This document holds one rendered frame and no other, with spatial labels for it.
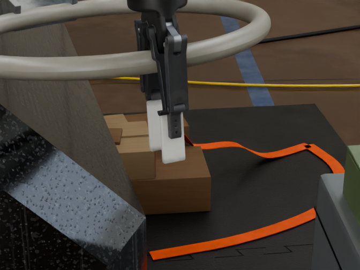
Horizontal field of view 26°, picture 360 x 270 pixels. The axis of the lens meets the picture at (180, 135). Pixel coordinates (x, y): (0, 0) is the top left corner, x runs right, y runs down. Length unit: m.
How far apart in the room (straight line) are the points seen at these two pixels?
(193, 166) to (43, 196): 1.34
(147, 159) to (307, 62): 1.75
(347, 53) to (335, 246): 3.21
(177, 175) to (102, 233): 1.20
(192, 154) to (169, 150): 1.67
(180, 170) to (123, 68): 1.61
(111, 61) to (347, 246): 0.37
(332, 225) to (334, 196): 0.04
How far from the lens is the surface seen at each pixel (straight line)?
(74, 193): 1.33
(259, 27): 1.11
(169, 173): 2.55
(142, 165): 2.49
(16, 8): 1.37
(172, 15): 0.95
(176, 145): 1.00
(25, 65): 1.00
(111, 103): 3.49
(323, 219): 1.12
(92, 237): 1.34
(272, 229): 2.50
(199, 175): 2.53
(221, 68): 3.92
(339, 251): 1.04
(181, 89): 0.95
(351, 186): 1.04
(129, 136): 2.58
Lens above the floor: 1.31
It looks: 24 degrees down
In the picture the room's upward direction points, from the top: straight up
